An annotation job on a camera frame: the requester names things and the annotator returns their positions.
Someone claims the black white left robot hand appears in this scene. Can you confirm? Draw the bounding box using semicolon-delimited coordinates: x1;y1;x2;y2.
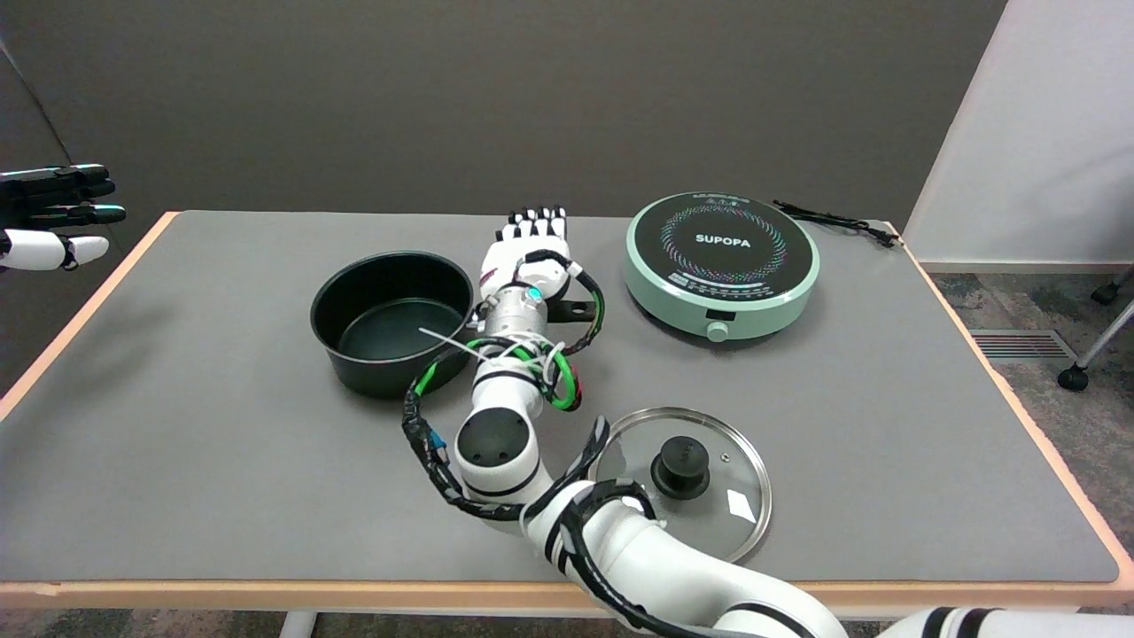
0;164;127;273

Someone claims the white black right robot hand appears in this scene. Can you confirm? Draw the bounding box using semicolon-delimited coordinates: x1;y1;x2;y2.
478;206;577;307

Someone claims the black saucepan with handle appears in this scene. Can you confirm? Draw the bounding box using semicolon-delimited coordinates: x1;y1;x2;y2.
309;251;596;401

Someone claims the green round induction cooker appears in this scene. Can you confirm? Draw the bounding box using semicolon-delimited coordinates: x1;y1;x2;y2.
625;191;820;344

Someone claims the grey table mat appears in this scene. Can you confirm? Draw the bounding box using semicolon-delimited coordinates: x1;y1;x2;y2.
0;211;1119;584

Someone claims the glass lid with black knob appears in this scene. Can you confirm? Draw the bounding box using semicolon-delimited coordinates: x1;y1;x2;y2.
587;407;773;565

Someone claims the floor vent grille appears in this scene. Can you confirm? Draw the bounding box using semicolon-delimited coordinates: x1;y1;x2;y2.
968;330;1077;362

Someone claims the chair base with casters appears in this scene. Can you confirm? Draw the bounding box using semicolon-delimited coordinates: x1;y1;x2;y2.
1059;270;1134;393

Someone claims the black green cable bundle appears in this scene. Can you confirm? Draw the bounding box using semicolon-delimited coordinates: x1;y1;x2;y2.
401;251;745;638

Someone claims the black power cord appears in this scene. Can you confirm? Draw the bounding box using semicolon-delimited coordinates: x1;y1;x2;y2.
773;199;901;249

